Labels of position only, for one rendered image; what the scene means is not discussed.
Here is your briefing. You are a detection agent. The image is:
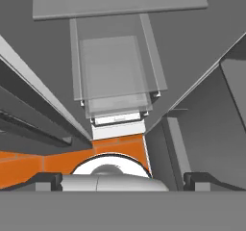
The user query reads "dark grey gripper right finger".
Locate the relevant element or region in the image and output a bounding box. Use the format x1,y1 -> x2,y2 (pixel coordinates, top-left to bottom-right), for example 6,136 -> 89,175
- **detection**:
183,171 -> 246,193

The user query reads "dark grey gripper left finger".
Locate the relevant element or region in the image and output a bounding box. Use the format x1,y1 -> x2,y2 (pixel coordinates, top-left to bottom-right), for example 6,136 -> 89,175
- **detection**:
3,171 -> 63,193

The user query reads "grey fridge door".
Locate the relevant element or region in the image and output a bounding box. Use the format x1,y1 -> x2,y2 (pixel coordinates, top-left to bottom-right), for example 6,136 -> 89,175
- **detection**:
0,34 -> 95,157
144,32 -> 246,192

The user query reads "white fridge drawer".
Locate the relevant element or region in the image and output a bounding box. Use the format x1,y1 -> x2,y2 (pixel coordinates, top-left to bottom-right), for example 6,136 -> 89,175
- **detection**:
90,111 -> 147,142

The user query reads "small glass fridge shelf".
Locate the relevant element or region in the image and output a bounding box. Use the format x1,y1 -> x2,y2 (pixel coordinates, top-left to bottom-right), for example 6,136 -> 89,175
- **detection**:
78,35 -> 155,120

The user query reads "large glass fridge shelf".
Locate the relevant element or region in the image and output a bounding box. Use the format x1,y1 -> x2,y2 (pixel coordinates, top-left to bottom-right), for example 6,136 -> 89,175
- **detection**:
69,13 -> 168,102

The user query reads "white and black round thing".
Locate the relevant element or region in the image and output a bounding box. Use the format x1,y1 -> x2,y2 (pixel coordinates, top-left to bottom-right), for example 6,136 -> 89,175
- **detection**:
60,152 -> 170,193

